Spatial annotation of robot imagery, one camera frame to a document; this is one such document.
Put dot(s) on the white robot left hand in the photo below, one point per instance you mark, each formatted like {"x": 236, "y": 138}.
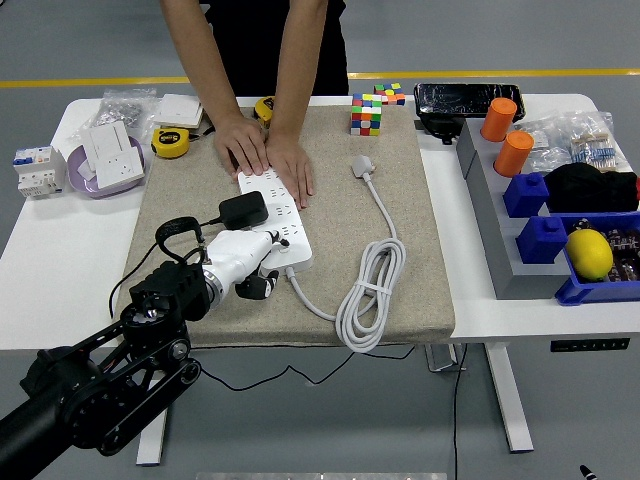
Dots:
{"x": 240, "y": 255}

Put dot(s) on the person's right hand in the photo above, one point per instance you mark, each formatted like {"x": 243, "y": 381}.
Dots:
{"x": 242, "y": 145}

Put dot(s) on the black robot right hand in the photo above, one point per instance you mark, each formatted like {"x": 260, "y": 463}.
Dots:
{"x": 587, "y": 473}

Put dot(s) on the person's left hand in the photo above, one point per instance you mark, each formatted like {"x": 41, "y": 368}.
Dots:
{"x": 292, "y": 165}

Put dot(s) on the black power adapter plug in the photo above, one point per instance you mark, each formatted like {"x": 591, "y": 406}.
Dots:
{"x": 245, "y": 210}

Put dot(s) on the white power strip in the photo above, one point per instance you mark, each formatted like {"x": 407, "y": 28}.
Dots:
{"x": 300, "y": 256}

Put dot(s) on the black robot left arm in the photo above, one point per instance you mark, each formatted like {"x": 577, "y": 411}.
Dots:
{"x": 125, "y": 385}

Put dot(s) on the person's right forearm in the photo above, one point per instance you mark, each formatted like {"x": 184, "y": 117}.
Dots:
{"x": 205, "y": 65}

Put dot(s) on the person's left forearm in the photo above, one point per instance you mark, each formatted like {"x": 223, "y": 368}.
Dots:
{"x": 300, "y": 65}

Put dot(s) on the grey-brown mat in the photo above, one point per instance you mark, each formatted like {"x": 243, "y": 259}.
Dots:
{"x": 240, "y": 320}

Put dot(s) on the large Rubik's cube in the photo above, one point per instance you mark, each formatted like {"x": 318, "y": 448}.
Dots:
{"x": 366, "y": 117}

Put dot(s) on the white table leg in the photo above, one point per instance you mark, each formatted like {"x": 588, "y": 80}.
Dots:
{"x": 510, "y": 400}
{"x": 150, "y": 450}

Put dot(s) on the person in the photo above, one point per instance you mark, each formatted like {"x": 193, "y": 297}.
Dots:
{"x": 260, "y": 40}

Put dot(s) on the small Rubik's cube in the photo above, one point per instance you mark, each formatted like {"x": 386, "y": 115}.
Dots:
{"x": 391, "y": 94}

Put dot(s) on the clear bag of screws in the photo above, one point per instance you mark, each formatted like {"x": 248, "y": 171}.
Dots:
{"x": 125, "y": 109}

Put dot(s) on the black table control panel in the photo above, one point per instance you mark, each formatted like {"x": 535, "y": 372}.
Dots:
{"x": 590, "y": 345}

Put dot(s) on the black plastic holder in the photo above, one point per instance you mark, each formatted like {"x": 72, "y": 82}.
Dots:
{"x": 440, "y": 129}

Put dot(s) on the purple bowl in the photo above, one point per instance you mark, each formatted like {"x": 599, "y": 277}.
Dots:
{"x": 80, "y": 185}

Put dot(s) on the blue plastic bin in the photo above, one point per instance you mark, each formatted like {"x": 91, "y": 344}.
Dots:
{"x": 600, "y": 292}

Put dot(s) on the black plastic-wrapped tray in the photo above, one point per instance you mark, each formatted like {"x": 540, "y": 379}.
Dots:
{"x": 465, "y": 99}

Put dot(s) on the white circuit breaker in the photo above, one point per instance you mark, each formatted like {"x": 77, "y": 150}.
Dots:
{"x": 37, "y": 172}

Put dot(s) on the grey stepped stand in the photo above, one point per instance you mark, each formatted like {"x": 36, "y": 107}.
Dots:
{"x": 492, "y": 225}

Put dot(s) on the orange cylinder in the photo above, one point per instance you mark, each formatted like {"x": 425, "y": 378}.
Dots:
{"x": 499, "y": 120}
{"x": 514, "y": 155}

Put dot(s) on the yellow lemon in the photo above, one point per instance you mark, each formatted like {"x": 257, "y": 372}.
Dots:
{"x": 590, "y": 255}

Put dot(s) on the dark electronic parts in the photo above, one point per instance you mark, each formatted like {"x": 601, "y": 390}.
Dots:
{"x": 625, "y": 255}

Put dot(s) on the blue block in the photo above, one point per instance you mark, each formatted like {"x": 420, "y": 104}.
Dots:
{"x": 525, "y": 197}
{"x": 540, "y": 242}

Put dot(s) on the clear plastic bag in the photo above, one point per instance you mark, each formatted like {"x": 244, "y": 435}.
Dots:
{"x": 547, "y": 142}

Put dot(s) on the black cloth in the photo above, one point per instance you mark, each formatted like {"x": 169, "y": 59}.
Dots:
{"x": 590, "y": 190}

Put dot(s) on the clear bag of resistors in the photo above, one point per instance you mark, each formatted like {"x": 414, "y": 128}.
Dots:
{"x": 597, "y": 145}

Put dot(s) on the white switch box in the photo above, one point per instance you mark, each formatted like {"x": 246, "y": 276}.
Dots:
{"x": 177, "y": 111}

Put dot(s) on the white wall socket panel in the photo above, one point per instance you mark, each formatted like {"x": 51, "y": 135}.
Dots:
{"x": 120, "y": 167}

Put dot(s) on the white blank switch plate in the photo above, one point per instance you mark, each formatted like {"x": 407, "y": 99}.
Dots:
{"x": 105, "y": 140}

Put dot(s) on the metal under-table bracket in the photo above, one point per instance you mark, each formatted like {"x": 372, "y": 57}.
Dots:
{"x": 442, "y": 357}

